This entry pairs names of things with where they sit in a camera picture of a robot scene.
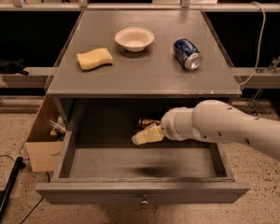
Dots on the blue soda can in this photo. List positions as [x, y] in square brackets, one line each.
[187, 54]

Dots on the black object on left shelf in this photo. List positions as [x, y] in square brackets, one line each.
[12, 67]

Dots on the grey cabinet with counter top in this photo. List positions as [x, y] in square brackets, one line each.
[154, 73]

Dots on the grey open top drawer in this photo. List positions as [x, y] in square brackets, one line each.
[100, 164]

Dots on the metal bracket right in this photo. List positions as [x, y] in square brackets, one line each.
[272, 67]

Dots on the metal drawer knob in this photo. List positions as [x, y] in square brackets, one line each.
[144, 201]

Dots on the cardboard box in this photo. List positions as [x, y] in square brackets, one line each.
[42, 144]

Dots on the black pole on floor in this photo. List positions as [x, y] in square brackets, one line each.
[4, 196]

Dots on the yellow sponge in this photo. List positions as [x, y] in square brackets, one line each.
[94, 58]

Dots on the white foam bowl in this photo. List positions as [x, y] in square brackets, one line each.
[134, 39]

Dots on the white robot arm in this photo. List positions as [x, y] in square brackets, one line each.
[214, 121]

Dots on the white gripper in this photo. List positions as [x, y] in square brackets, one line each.
[168, 125]

